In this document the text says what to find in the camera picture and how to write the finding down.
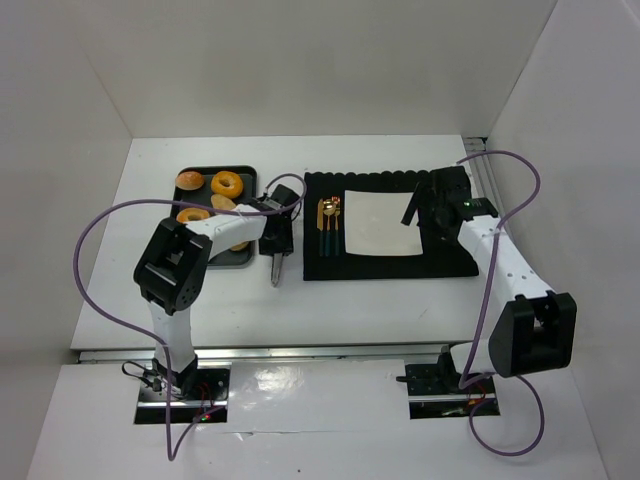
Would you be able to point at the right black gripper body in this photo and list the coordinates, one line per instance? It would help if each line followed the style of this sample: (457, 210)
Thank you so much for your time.
(426, 201)

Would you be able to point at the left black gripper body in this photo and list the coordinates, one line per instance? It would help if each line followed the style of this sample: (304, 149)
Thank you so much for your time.
(275, 248)

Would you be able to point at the metal tongs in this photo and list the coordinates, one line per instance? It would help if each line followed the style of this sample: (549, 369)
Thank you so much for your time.
(276, 266)

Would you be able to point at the glazed donut bread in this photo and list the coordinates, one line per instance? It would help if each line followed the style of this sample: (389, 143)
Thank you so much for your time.
(227, 183)

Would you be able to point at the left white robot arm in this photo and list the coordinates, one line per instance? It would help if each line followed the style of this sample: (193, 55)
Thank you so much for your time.
(172, 270)

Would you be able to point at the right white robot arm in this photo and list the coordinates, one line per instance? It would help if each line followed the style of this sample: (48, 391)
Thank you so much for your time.
(535, 329)

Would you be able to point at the small round bread bun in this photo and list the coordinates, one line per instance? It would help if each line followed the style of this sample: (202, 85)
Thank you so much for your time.
(240, 247)

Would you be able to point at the oblong bread roll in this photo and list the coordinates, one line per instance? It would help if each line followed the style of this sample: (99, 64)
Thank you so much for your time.
(220, 202)

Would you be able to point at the white square plate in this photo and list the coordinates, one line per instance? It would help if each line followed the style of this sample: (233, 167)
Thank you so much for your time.
(372, 225)

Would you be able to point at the black placemat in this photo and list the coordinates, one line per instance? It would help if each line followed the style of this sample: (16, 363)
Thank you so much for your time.
(444, 260)

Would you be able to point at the dark baking tray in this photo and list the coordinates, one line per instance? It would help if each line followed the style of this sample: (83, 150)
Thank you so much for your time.
(202, 197)

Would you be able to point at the round sesame bun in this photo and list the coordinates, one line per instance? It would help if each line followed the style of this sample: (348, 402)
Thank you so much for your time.
(189, 180)

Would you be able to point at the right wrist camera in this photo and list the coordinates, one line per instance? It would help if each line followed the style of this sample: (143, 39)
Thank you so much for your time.
(477, 207)

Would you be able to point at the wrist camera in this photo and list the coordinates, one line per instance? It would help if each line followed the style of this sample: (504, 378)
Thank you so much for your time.
(282, 197)
(477, 207)

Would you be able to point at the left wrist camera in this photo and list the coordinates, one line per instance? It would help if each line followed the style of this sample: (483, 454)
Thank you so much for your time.
(282, 197)

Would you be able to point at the gold knife green handle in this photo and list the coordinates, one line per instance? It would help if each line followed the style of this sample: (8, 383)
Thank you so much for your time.
(320, 226)

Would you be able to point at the gold spoon green handle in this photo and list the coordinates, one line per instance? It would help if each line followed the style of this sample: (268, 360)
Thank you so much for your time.
(329, 209)

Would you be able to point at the gold fork green handle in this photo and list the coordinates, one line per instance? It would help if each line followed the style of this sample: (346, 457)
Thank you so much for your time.
(337, 213)

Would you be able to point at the aluminium table edge rail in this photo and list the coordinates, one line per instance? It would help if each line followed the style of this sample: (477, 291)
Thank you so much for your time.
(279, 353)

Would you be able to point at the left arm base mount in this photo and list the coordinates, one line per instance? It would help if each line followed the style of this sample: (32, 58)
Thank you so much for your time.
(205, 399)

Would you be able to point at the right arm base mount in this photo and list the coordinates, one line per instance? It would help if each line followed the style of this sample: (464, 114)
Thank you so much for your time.
(433, 391)

